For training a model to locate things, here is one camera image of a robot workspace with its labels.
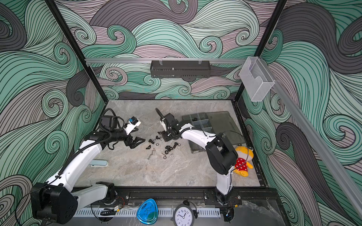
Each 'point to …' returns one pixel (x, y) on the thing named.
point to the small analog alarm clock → (184, 214)
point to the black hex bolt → (176, 143)
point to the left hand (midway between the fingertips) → (139, 132)
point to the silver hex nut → (165, 157)
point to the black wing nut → (149, 147)
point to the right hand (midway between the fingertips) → (164, 137)
